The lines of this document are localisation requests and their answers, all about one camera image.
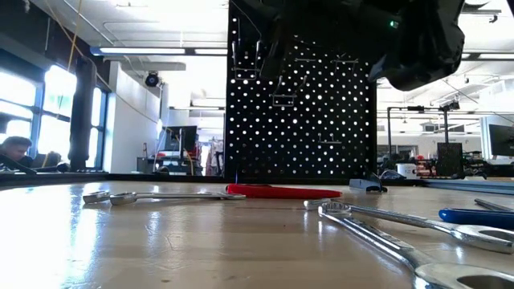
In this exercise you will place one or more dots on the black monitor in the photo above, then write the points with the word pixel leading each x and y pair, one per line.
pixel 502 140
pixel 186 138

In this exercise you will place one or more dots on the silver combination wrench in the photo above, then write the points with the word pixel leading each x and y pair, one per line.
pixel 180 196
pixel 94 196
pixel 373 237
pixel 401 219

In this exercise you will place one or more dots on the black ceiling spotlight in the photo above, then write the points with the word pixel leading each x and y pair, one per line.
pixel 152 79

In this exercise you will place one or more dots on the black aluminium frame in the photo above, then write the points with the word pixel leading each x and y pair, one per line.
pixel 120 177

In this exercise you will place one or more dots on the dark ceiling fixture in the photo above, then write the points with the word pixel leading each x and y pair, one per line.
pixel 482 11

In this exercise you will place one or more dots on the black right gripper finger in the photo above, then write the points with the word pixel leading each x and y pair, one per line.
pixel 277 56

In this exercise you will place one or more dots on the red utility knife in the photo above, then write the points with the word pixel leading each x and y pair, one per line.
pixel 281 192

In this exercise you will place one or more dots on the person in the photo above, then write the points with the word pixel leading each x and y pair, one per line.
pixel 16 146

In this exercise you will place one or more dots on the white container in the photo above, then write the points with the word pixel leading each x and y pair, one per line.
pixel 407 170

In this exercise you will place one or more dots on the long ceiling lamp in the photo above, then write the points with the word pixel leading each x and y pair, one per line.
pixel 492 56
pixel 140 51

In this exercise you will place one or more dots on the black pillar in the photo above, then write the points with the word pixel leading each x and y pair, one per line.
pixel 82 120

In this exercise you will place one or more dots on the black perforated panel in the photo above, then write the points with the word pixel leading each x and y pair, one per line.
pixel 449 160

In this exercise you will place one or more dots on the black peg board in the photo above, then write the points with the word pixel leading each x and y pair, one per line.
pixel 371 132

